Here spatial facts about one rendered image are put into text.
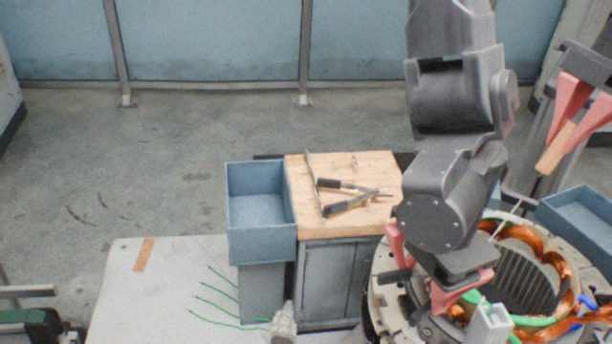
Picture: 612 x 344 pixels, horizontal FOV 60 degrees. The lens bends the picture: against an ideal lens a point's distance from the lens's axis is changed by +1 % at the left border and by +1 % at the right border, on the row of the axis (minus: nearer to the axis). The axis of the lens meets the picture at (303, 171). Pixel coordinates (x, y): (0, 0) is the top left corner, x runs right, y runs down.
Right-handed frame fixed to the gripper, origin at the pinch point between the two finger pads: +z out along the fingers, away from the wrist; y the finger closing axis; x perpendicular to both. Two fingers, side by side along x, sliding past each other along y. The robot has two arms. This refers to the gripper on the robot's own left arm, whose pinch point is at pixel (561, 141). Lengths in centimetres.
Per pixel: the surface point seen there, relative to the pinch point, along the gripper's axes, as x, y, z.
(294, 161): 7.4, -37.2, 29.1
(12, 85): 34, -244, 128
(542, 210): 32.6, -4.0, 18.8
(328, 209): 1.2, -22.5, 27.3
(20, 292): -25, -61, 73
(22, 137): 36, -229, 149
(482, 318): -7.0, 5.4, 18.2
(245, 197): 3, -41, 40
